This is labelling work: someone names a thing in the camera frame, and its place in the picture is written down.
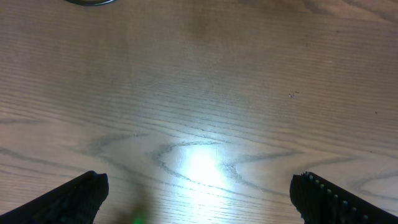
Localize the long black usb cable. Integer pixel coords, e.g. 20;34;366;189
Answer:
63;0;119;7

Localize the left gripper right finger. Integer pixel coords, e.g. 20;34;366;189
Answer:
289;172;397;224

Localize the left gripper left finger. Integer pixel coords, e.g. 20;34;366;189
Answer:
1;170;109;224

